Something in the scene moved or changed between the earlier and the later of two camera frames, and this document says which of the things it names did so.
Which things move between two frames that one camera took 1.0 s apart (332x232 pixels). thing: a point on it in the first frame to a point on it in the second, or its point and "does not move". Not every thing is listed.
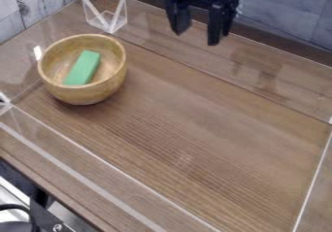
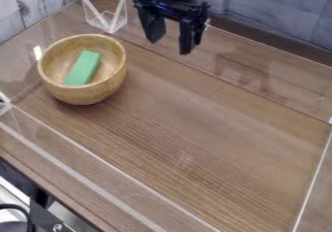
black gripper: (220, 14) to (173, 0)
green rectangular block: (83, 69) does not move
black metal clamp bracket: (43, 219) does not move
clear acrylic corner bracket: (107, 20) does not move
